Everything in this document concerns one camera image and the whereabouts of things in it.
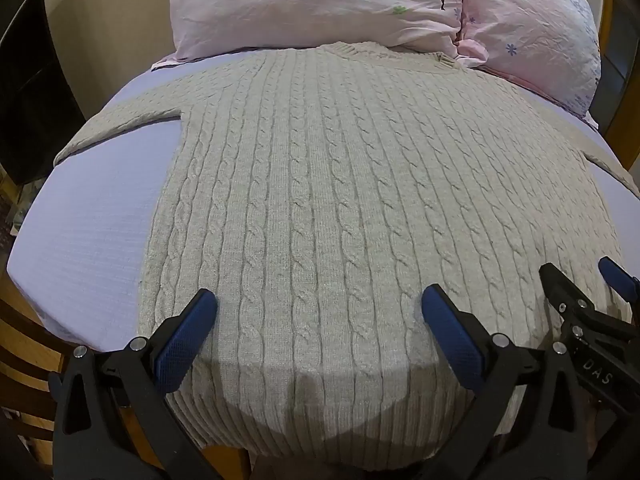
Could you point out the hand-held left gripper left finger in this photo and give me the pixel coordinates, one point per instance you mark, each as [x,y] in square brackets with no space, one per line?
[186,337]

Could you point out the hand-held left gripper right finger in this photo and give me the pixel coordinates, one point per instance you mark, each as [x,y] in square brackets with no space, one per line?
[454,339]

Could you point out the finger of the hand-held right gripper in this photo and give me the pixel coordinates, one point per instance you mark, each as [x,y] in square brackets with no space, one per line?
[617,275]
[562,287]

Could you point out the lavender bed sheet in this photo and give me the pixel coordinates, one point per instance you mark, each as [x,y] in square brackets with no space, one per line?
[90,220]

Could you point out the wooden headboard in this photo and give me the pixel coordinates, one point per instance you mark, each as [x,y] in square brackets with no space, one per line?
[617,85]

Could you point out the pink floral pillow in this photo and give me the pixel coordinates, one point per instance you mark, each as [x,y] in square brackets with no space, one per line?
[310,5]
[530,30]

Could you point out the dark cabinet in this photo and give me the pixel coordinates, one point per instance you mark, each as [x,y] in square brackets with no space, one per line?
[35,110]

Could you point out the wooden slatted bed frame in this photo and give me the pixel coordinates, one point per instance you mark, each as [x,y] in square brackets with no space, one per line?
[27,360]

